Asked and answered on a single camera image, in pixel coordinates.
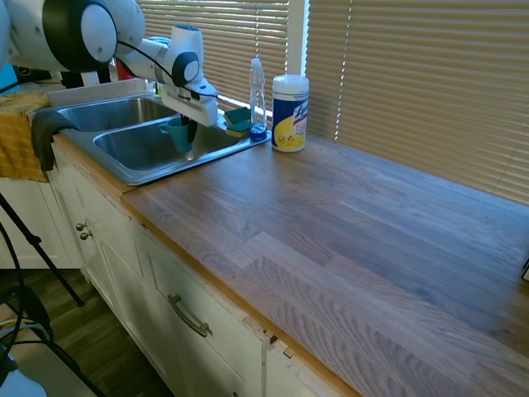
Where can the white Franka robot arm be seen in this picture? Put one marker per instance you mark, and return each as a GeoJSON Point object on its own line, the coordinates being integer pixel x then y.
{"type": "Point", "coordinates": [82, 33]}

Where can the black camera tripod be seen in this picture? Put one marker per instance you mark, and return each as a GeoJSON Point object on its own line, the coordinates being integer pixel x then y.
{"type": "Point", "coordinates": [37, 248]}

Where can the stainless steel double sink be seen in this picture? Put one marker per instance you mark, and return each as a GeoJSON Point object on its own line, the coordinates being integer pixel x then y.
{"type": "Point", "coordinates": [136, 149]}

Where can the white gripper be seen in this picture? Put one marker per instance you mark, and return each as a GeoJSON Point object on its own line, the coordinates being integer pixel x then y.
{"type": "Point", "coordinates": [198, 109]}

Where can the wide tan window blind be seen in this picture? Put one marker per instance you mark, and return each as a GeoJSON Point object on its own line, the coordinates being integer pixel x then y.
{"type": "Point", "coordinates": [434, 82]}

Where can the disinfecting wipes canister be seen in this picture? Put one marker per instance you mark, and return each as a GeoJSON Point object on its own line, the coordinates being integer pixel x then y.
{"type": "Point", "coordinates": [290, 116]}

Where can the yellow green sponge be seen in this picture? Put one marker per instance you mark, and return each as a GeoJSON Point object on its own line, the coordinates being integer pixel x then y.
{"type": "Point", "coordinates": [237, 116]}
{"type": "Point", "coordinates": [239, 131]}

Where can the clear dish soap bottle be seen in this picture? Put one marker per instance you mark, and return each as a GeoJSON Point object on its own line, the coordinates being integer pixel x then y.
{"type": "Point", "coordinates": [257, 103]}

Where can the yellow kitchen towel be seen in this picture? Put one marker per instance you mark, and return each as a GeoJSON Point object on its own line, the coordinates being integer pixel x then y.
{"type": "Point", "coordinates": [14, 136]}

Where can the white kitchen cabinets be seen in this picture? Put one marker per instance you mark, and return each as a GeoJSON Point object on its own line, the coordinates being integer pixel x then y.
{"type": "Point", "coordinates": [144, 269]}

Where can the teal ceramic mug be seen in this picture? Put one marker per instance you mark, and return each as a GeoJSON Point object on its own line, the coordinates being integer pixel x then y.
{"type": "Point", "coordinates": [179, 136]}

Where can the white window frame post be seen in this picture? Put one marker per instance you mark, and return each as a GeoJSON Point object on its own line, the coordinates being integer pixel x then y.
{"type": "Point", "coordinates": [298, 37]}

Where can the round metal cabinet knob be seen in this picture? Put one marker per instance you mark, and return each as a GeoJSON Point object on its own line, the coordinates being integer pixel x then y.
{"type": "Point", "coordinates": [81, 226]}
{"type": "Point", "coordinates": [86, 236]}

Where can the grey dish cloth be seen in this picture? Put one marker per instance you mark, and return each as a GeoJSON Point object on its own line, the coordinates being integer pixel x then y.
{"type": "Point", "coordinates": [43, 132]}

